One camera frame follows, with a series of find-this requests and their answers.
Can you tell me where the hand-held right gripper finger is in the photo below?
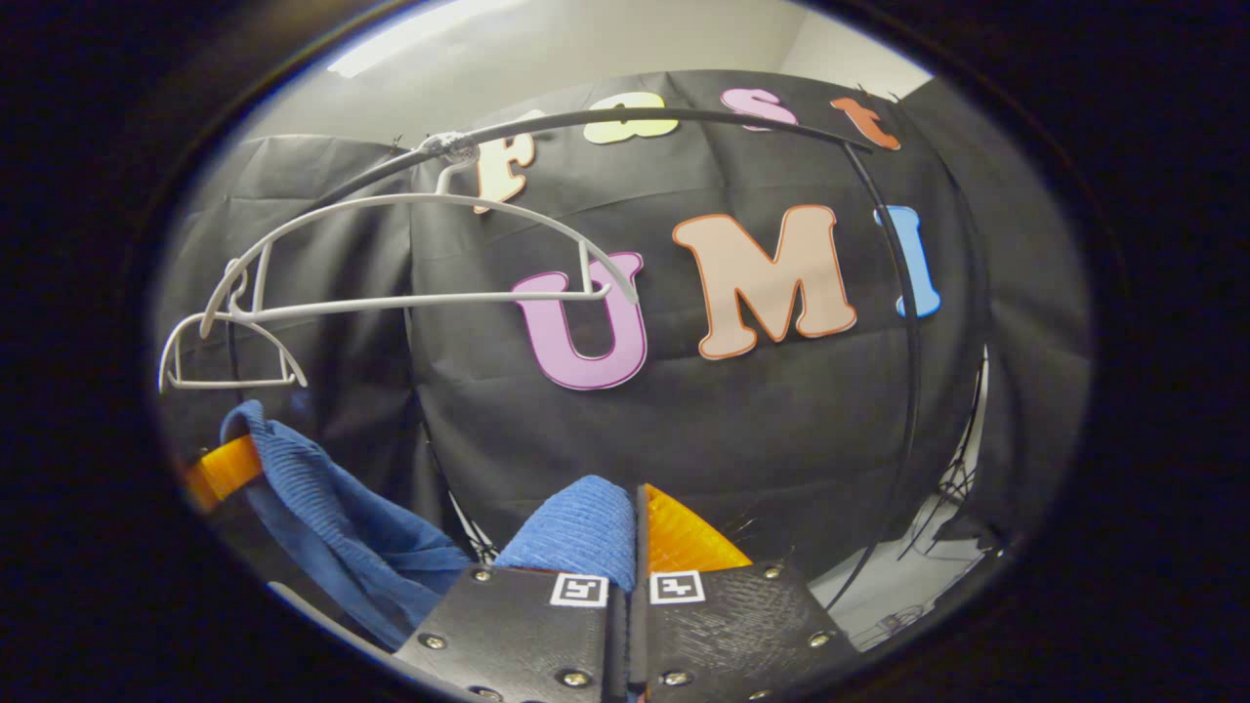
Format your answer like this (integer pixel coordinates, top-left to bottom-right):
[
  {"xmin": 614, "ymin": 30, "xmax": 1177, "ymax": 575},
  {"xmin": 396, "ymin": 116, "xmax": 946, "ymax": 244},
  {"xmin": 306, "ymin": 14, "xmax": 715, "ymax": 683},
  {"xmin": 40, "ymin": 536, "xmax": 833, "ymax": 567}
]
[
  {"xmin": 630, "ymin": 484, "xmax": 862, "ymax": 703},
  {"xmin": 391, "ymin": 564, "xmax": 628, "ymax": 703}
]

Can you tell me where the blue corduroy shirt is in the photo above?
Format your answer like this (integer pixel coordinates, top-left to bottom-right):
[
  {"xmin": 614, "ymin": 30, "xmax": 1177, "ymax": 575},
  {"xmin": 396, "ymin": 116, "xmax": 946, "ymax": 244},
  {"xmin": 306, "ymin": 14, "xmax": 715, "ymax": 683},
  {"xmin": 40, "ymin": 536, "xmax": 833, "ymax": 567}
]
[{"xmin": 220, "ymin": 398, "xmax": 641, "ymax": 653}]

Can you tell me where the white clothes hanger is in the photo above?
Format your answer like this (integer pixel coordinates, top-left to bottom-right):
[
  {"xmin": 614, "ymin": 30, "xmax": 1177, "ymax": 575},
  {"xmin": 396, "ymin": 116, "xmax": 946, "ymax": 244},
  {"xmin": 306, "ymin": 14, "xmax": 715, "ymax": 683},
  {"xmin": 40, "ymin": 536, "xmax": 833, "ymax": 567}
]
[
  {"xmin": 158, "ymin": 262, "xmax": 309, "ymax": 393},
  {"xmin": 200, "ymin": 132, "xmax": 641, "ymax": 341}
]

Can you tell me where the black clothes rack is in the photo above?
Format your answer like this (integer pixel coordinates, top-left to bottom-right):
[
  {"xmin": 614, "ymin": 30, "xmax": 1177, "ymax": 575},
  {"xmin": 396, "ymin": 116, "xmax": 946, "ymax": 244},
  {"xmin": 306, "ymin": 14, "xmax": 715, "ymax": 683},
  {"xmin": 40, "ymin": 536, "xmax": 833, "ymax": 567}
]
[{"xmin": 293, "ymin": 107, "xmax": 924, "ymax": 614}]

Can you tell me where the black backdrop cloth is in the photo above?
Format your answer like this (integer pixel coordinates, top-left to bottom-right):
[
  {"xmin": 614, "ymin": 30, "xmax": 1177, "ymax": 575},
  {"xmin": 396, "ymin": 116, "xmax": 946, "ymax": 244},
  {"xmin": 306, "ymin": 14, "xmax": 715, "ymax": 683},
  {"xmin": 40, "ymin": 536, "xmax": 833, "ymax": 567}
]
[{"xmin": 156, "ymin": 68, "xmax": 1093, "ymax": 606}]

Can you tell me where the black backdrop stand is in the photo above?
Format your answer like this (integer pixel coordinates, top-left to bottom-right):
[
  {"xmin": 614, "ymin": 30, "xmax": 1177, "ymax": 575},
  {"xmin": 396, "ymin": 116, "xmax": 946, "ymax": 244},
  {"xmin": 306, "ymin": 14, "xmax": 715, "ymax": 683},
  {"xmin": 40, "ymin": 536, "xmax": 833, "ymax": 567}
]
[{"xmin": 898, "ymin": 347, "xmax": 992, "ymax": 562}]

